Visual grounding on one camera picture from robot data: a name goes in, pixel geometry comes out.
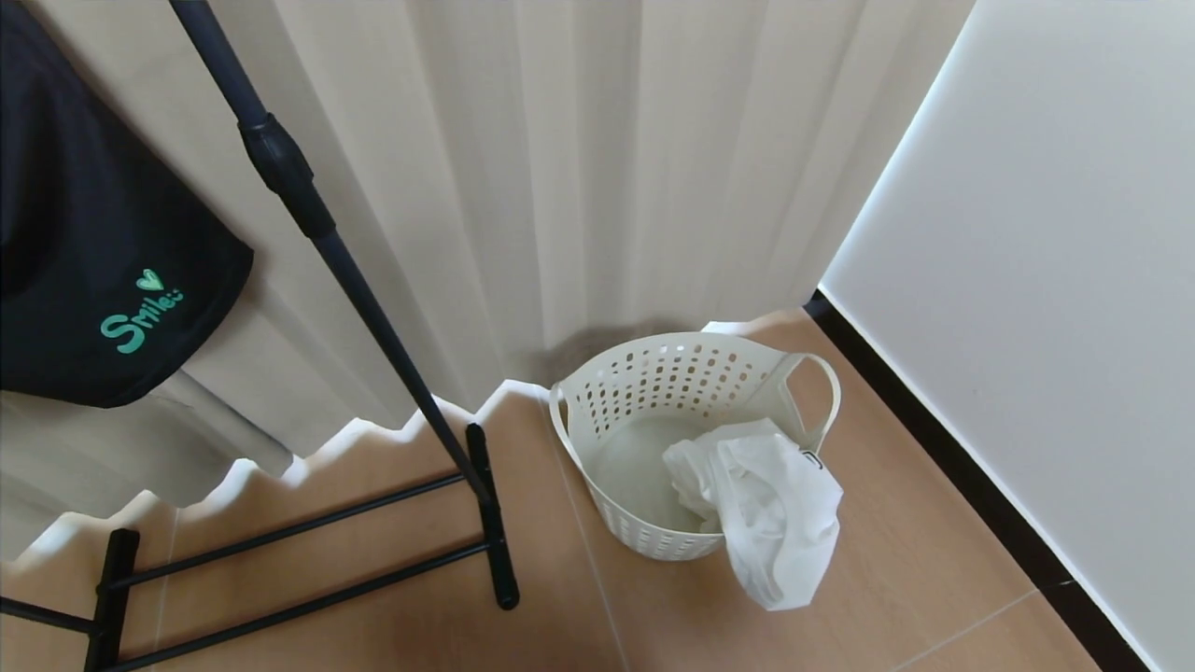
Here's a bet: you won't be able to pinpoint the white garment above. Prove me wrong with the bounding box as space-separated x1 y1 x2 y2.
663 417 844 612

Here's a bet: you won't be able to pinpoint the black shorts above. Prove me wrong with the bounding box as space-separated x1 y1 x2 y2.
0 0 255 409

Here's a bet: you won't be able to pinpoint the white laundry basket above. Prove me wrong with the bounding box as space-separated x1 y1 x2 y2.
549 331 843 562

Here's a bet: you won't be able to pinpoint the black clothes rack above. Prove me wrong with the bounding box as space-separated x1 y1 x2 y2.
0 0 520 672

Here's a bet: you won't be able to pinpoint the beige curtain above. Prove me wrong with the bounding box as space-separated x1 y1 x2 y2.
0 0 977 561

